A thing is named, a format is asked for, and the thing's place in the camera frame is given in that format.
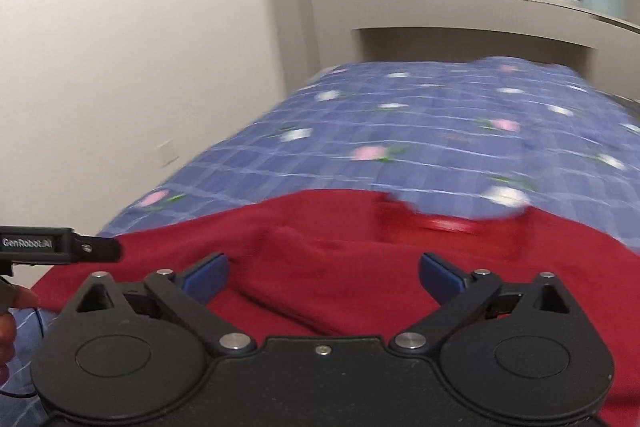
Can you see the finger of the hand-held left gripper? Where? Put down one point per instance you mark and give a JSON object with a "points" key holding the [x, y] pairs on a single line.
{"points": [[100, 248]]}

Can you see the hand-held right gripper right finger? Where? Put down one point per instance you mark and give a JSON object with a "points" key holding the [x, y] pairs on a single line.
{"points": [[441, 278]]}

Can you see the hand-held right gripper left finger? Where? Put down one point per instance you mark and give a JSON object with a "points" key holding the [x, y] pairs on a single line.
{"points": [[206, 277]]}

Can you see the red knit sweater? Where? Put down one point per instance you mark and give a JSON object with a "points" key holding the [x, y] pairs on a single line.
{"points": [[325, 267]]}

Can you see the person's left hand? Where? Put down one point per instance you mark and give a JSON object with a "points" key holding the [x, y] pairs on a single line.
{"points": [[7, 332]]}

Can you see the blue checked floral blanket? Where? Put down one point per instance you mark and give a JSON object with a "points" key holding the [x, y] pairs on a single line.
{"points": [[400, 132]]}

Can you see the white wall socket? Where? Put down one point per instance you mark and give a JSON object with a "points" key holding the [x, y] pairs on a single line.
{"points": [[168, 153]]}

